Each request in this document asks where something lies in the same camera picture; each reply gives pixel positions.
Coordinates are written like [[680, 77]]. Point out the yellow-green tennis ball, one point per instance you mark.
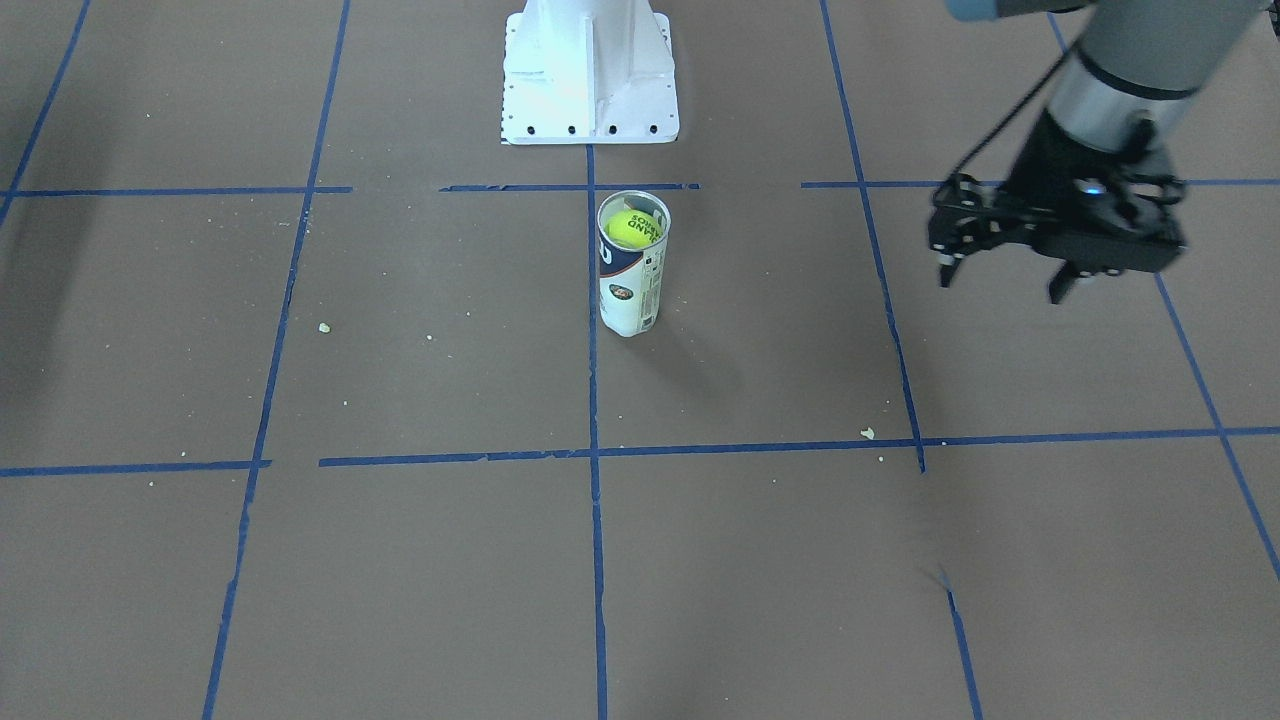
[[633, 229]]

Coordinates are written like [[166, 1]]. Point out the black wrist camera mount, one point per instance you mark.
[[963, 220]]

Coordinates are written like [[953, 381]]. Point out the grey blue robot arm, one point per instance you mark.
[[1134, 60]]

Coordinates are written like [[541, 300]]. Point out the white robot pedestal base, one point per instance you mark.
[[579, 72]]

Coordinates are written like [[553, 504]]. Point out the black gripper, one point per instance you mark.
[[1042, 172]]

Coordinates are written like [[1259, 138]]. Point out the clear tennis ball can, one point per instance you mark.
[[629, 281]]

